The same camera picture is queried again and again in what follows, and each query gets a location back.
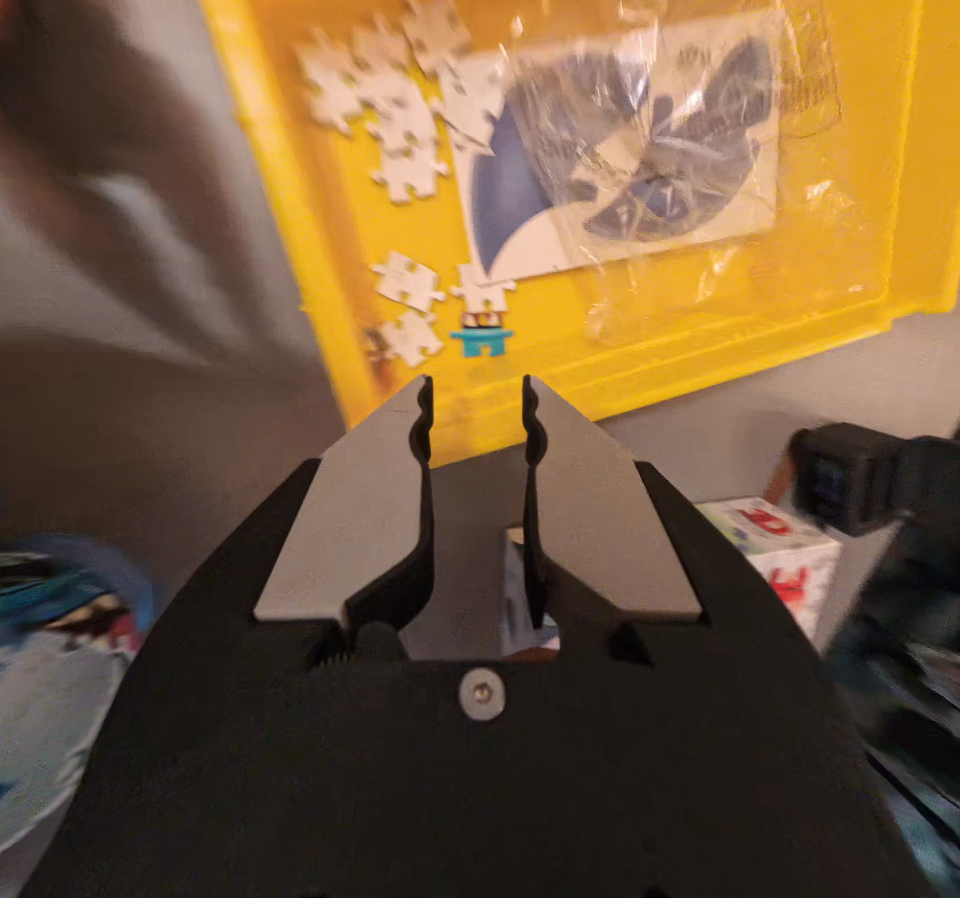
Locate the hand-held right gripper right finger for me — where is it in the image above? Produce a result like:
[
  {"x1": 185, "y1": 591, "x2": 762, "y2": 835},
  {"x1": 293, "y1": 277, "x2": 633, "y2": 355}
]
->
[{"x1": 521, "y1": 375, "x2": 704, "y2": 631}]

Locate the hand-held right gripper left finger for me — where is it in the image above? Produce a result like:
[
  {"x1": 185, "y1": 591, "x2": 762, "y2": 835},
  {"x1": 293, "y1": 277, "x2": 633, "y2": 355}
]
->
[{"x1": 253, "y1": 375, "x2": 436, "y2": 640}]

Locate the yellow plastic bin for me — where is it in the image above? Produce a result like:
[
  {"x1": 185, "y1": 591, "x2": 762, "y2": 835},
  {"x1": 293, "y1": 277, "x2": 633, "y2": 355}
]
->
[{"x1": 178, "y1": 0, "x2": 960, "y2": 464}]

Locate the blue puzzle ball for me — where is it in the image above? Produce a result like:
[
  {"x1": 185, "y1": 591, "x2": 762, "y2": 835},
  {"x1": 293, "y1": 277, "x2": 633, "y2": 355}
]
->
[{"x1": 0, "y1": 534, "x2": 160, "y2": 856}]

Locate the printed puzzle box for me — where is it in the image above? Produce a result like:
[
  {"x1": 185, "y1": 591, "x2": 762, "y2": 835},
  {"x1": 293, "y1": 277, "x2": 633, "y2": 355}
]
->
[{"x1": 501, "y1": 495, "x2": 843, "y2": 658}]

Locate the white puzzle piece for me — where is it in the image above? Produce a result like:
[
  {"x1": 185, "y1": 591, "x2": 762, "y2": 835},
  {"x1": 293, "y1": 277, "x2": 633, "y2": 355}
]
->
[
  {"x1": 371, "y1": 251, "x2": 447, "y2": 314},
  {"x1": 377, "y1": 311, "x2": 446, "y2": 369},
  {"x1": 448, "y1": 262, "x2": 519, "y2": 331}
]

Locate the teal puzzle piece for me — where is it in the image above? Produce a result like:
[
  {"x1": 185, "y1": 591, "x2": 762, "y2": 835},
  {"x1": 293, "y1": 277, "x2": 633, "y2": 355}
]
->
[{"x1": 450, "y1": 327, "x2": 516, "y2": 359}]

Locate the pile of white puzzle pieces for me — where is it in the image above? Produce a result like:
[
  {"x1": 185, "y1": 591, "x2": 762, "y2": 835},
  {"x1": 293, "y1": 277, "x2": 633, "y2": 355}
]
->
[{"x1": 294, "y1": 0, "x2": 511, "y2": 205}]

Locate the clear plastic bag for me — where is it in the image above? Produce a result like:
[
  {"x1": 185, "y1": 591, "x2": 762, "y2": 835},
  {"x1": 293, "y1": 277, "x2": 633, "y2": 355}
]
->
[{"x1": 450, "y1": 0, "x2": 890, "y2": 348}]

